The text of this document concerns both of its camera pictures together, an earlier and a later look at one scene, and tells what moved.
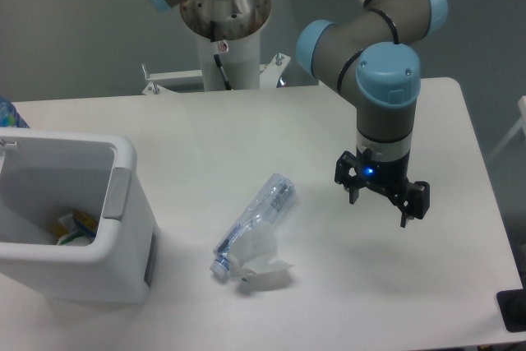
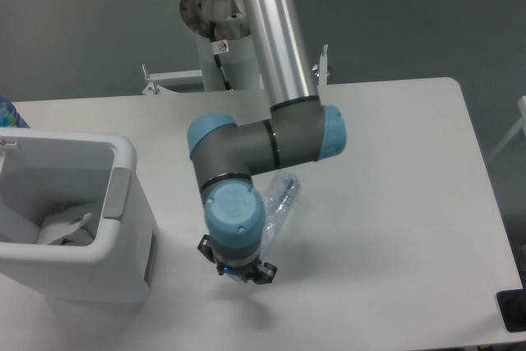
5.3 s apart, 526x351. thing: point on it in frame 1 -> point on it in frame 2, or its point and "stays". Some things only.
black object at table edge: [512, 307] stays
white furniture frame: [522, 105] stays
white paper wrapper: [254, 265] -> [66, 233]
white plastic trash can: [44, 175] stays
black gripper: [389, 177] -> [260, 274]
